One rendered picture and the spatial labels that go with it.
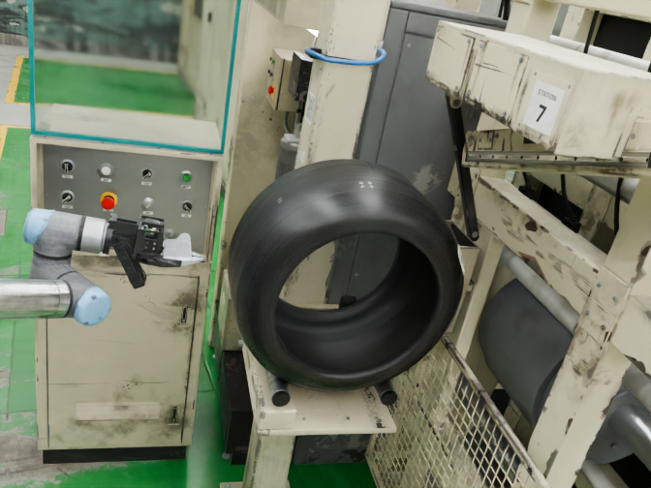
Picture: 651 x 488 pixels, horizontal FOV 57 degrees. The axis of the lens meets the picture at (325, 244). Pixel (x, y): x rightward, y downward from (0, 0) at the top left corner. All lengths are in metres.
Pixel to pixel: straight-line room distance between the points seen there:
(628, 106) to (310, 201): 0.62
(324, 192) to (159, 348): 1.11
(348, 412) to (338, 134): 0.74
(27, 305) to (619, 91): 1.08
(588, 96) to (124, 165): 1.36
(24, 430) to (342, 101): 1.85
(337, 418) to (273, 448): 0.55
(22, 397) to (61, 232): 1.65
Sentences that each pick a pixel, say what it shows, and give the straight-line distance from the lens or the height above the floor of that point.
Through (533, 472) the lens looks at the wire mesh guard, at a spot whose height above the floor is 1.00.
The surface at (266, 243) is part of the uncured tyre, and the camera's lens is 1.29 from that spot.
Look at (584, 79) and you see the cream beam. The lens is 1.09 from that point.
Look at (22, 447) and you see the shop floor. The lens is 2.69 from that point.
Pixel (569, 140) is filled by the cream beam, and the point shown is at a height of 1.66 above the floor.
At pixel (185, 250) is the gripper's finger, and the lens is 1.35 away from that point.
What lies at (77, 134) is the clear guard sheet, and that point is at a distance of 1.93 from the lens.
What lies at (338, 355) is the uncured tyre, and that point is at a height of 0.91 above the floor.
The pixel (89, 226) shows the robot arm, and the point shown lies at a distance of 1.34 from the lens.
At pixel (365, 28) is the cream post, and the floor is 1.73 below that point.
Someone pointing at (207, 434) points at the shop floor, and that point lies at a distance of 2.71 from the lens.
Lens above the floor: 1.86
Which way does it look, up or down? 25 degrees down
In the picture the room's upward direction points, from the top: 11 degrees clockwise
